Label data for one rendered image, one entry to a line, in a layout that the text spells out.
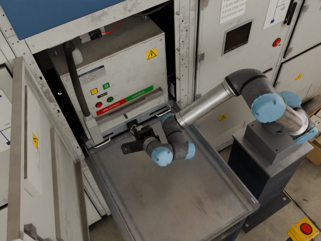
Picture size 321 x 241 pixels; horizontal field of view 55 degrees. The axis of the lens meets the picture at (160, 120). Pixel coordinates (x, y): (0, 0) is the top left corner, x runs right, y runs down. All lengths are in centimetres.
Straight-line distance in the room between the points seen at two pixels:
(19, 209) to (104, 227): 165
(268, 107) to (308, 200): 153
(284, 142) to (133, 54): 91
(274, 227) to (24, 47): 200
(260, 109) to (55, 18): 77
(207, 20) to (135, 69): 39
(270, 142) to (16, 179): 126
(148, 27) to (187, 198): 82
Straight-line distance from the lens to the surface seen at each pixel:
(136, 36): 142
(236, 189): 157
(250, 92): 120
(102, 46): 140
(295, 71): 243
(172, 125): 133
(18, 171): 87
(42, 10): 107
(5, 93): 122
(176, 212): 151
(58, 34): 115
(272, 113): 121
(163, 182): 156
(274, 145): 172
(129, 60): 141
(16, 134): 94
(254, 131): 173
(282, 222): 249
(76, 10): 110
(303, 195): 262
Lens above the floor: 227
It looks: 54 degrees down
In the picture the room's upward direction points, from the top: 6 degrees counter-clockwise
